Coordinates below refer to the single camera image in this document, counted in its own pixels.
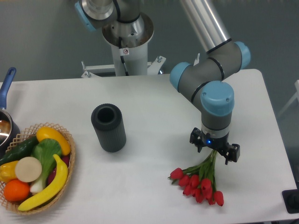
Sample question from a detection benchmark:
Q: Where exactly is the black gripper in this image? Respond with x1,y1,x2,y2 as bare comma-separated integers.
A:
189,127,240,165

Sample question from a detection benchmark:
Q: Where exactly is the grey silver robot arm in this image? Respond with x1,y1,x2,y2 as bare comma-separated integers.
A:
75,0,251,162

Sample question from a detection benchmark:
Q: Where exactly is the red tulip bouquet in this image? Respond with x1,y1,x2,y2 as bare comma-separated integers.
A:
168,150,224,206

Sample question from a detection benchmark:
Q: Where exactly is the black device at table edge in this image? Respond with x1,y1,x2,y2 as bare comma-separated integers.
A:
282,189,299,214

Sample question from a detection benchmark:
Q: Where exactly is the dark grey ribbed vase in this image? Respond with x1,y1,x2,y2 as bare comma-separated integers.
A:
91,103,126,153

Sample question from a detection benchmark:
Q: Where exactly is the dark red vegetable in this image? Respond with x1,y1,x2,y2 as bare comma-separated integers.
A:
47,155,70,186

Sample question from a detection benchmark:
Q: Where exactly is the green bok choy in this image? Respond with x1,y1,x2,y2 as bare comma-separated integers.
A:
30,139,62,195

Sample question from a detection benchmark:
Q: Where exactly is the yellow banana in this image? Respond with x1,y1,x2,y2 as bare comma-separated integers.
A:
18,154,68,212

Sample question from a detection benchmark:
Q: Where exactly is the beige round disc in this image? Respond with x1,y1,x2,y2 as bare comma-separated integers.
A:
15,157,42,182

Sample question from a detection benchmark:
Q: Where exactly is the green cucumber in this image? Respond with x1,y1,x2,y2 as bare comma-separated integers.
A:
0,136,39,165

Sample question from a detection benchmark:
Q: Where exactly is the woven wicker basket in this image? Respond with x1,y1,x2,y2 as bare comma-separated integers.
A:
0,122,76,215

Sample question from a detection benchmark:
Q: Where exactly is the orange fruit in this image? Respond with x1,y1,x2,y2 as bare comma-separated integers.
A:
3,179,30,202

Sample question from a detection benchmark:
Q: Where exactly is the yellow bell pepper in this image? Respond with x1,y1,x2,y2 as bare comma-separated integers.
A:
0,161,19,183

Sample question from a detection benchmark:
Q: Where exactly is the white frame at right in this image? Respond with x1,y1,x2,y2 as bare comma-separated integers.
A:
278,80,299,118

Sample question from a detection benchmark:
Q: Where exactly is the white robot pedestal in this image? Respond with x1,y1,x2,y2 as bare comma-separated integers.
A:
82,12,166,78

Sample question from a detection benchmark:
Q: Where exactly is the blue handled saucepan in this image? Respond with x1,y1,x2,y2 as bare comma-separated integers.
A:
0,67,20,158

